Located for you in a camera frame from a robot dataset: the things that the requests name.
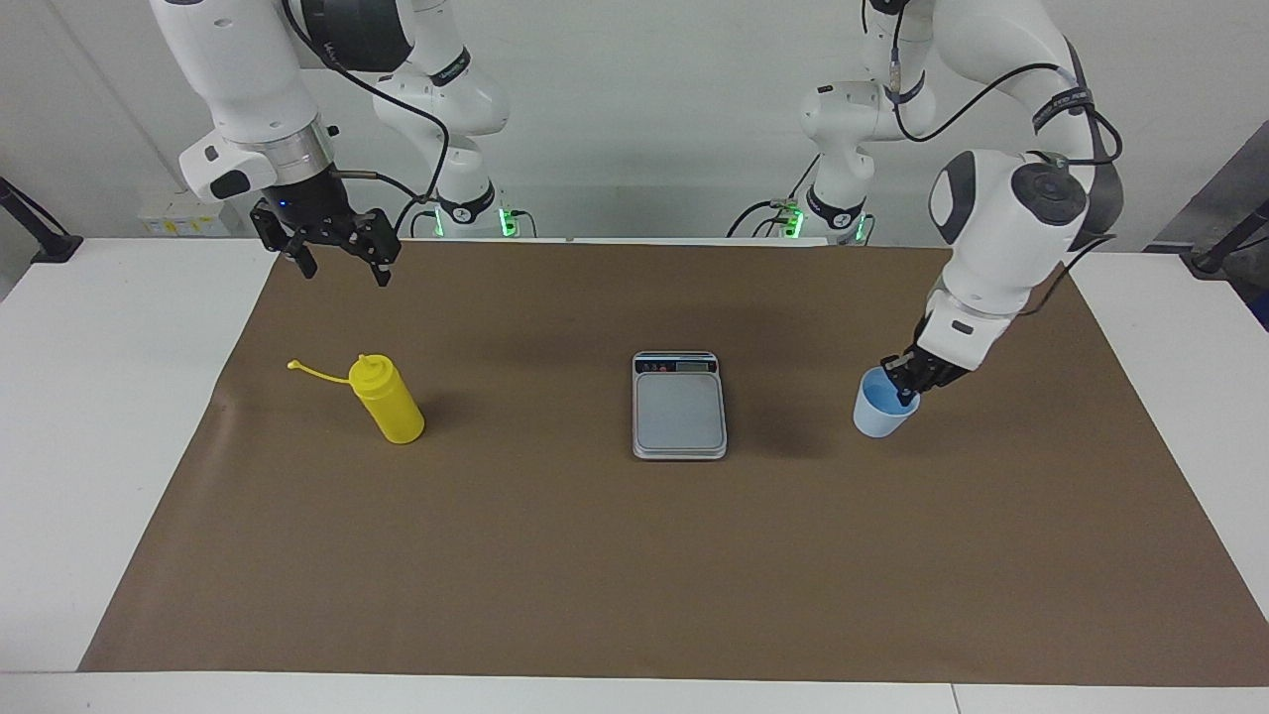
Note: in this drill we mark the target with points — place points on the blue object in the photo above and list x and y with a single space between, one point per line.
1261 309

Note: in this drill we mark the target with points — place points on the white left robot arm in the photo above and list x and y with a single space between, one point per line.
1001 238

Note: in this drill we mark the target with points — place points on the yellow squeeze bottle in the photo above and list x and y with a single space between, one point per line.
392 407

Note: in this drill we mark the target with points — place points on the light blue plastic cup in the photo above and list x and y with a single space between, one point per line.
877 416

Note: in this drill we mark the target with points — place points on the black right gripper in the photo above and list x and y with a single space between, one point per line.
312 213

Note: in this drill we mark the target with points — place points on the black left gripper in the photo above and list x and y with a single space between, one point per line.
932 362

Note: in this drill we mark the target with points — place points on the silver digital kitchen scale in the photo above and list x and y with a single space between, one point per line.
679 412

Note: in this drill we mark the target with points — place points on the brown table mat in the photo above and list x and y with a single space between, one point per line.
634 575

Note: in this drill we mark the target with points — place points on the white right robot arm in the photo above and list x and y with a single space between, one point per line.
248 89

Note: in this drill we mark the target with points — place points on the black stand leg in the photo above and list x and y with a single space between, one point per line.
1229 243
45 238

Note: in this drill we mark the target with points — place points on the white wall outlet box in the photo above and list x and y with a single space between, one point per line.
183 216

